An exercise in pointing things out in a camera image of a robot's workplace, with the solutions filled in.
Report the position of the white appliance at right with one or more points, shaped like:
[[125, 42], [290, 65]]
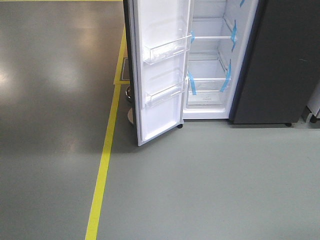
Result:
[[311, 113]]

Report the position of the glass fridge shelf lower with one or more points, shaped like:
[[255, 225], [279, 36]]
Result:
[[207, 66]]

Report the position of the yellow floor tape line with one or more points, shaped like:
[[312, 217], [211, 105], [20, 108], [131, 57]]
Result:
[[102, 175]]

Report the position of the glass fridge shelf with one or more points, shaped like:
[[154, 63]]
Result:
[[212, 28], [207, 66]]

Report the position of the middle clear door bin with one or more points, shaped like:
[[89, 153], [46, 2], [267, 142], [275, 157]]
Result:
[[156, 54]]

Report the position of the blue tape strip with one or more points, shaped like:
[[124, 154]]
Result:
[[192, 84], [227, 78]]

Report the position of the clear crisper drawer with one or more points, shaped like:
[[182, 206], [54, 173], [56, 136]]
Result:
[[208, 94]]

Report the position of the glass fridge shelf upper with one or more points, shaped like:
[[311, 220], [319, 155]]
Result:
[[212, 28]]

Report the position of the dark grey fridge body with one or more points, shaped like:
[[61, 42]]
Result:
[[275, 65]]

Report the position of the white fridge door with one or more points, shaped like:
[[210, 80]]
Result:
[[151, 23]]

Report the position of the blue tape strip right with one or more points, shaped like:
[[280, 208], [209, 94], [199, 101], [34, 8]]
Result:
[[227, 78]]

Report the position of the lower clear door bin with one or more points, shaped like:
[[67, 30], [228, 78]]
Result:
[[152, 99]]

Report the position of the blue tape strip left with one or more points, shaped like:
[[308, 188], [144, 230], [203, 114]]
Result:
[[192, 84]]

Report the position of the clear door bin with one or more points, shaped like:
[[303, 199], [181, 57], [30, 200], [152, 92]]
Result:
[[152, 99], [156, 54]]

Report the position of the blue tape middle shelf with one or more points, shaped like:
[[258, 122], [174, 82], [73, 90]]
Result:
[[233, 36]]

